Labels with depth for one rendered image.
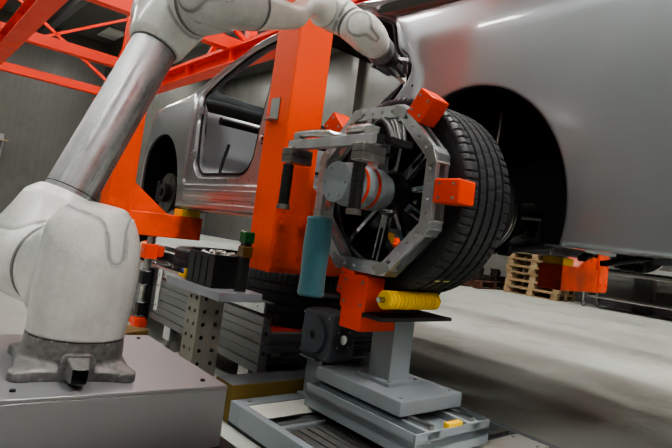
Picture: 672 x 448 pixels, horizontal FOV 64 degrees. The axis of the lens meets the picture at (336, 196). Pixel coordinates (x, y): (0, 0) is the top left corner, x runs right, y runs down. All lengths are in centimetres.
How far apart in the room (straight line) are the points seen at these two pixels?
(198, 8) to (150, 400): 73
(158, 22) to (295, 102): 90
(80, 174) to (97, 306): 31
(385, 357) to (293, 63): 112
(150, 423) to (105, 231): 31
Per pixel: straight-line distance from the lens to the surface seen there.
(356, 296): 172
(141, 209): 383
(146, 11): 128
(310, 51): 213
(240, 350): 228
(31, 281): 100
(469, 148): 164
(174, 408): 97
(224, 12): 117
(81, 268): 93
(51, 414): 90
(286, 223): 201
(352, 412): 180
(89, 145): 116
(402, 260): 163
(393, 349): 184
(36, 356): 97
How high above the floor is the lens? 69
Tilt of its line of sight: 4 degrees up
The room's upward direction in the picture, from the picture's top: 7 degrees clockwise
